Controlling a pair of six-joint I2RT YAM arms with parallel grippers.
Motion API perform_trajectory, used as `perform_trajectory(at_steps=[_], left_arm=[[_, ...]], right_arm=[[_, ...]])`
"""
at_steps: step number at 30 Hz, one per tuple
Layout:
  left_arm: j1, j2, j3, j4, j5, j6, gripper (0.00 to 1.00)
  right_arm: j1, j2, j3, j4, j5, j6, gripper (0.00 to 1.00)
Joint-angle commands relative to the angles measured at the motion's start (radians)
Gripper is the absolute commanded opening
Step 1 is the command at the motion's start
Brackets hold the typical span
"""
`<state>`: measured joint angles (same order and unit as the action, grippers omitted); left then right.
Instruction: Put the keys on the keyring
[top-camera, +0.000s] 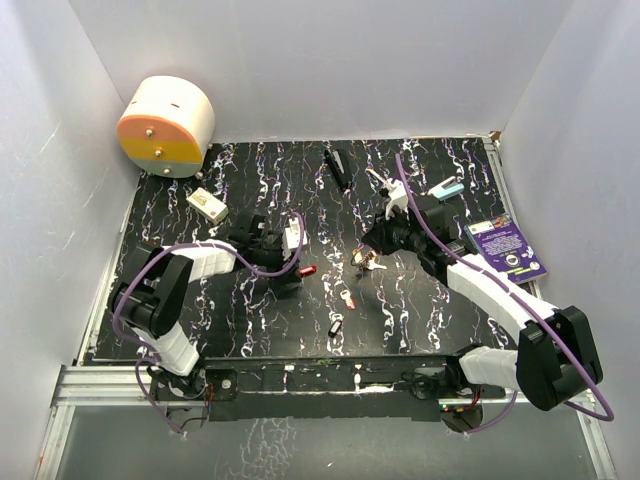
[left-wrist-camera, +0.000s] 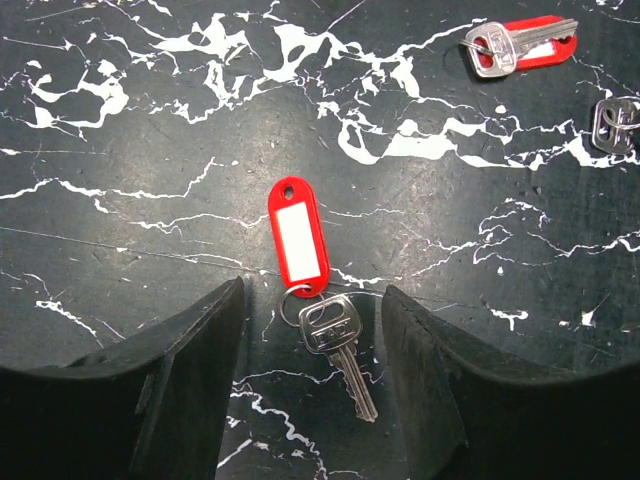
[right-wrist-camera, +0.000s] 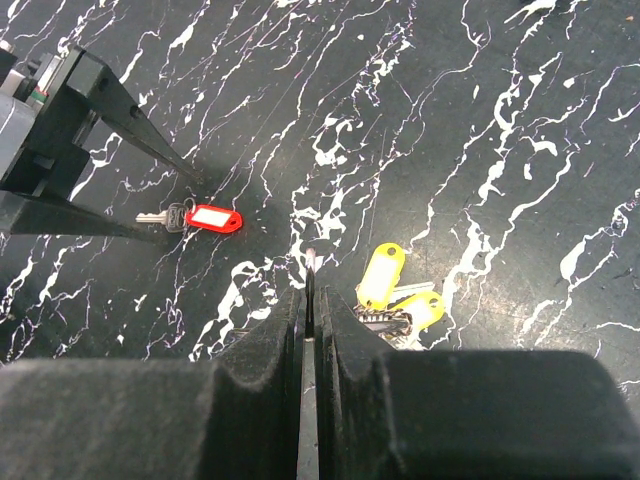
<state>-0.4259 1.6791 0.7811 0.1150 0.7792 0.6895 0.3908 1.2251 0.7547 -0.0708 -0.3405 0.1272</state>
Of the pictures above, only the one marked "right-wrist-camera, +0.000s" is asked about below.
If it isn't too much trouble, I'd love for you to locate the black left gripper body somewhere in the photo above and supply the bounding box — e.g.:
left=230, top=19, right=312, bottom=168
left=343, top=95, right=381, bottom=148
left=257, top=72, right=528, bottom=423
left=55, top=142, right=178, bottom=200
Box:
left=1, top=41, right=97, bottom=200

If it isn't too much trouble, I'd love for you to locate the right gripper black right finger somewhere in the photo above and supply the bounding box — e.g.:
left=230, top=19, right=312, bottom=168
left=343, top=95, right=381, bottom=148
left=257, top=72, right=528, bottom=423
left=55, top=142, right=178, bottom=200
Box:
left=317, top=287, right=639, bottom=479

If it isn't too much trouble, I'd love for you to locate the metal keyring with keys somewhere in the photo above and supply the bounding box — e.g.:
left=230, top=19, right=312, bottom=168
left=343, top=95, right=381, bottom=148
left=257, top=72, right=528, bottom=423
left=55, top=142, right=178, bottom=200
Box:
left=352, top=242, right=445, bottom=351

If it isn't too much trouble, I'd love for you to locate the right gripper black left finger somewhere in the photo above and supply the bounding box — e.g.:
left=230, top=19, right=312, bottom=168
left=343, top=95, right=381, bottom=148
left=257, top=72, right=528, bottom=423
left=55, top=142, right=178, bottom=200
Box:
left=1, top=290, right=305, bottom=479

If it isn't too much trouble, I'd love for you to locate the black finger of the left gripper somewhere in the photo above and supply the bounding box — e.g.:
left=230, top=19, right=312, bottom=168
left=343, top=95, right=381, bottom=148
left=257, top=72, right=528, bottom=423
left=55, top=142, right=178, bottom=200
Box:
left=65, top=46, right=203, bottom=183
left=1, top=191, right=165, bottom=244

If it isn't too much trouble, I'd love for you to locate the red key with silver blade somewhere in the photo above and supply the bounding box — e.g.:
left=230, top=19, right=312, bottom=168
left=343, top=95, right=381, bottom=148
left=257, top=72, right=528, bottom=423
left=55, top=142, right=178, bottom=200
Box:
left=135, top=198, right=244, bottom=234

